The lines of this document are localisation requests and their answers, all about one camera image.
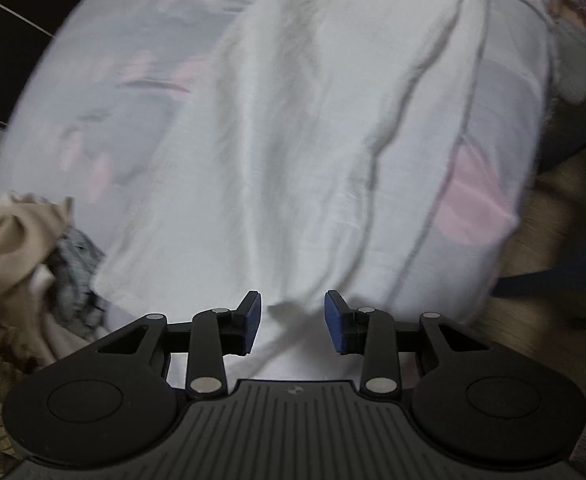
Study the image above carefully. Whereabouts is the white cloth garment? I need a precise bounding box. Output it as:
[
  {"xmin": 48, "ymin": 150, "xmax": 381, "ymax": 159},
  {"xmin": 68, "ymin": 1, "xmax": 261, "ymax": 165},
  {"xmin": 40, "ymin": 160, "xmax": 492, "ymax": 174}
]
[{"xmin": 89, "ymin": 0, "xmax": 504, "ymax": 382}]

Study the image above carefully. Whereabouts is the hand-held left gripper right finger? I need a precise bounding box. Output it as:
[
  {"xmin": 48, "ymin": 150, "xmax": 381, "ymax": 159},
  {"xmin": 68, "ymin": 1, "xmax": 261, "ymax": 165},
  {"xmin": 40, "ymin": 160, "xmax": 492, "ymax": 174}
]
[{"xmin": 324, "ymin": 289, "xmax": 494, "ymax": 401}]

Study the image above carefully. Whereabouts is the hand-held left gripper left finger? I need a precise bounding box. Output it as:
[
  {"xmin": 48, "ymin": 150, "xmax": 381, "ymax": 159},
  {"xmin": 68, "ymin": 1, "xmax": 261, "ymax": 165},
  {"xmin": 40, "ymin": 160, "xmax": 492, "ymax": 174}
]
[{"xmin": 95, "ymin": 290, "xmax": 263, "ymax": 401}]

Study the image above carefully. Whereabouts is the grey patterned cloth garment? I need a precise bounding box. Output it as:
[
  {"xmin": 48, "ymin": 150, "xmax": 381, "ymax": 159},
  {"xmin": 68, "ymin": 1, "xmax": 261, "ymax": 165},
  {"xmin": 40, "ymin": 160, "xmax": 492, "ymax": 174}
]
[{"xmin": 48, "ymin": 226, "xmax": 110, "ymax": 341}]

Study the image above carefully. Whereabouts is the beige cloth garment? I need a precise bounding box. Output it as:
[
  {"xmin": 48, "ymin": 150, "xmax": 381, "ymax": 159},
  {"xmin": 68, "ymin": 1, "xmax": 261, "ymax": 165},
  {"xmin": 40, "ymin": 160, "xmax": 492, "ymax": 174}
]
[{"xmin": 0, "ymin": 191, "xmax": 76, "ymax": 306}]

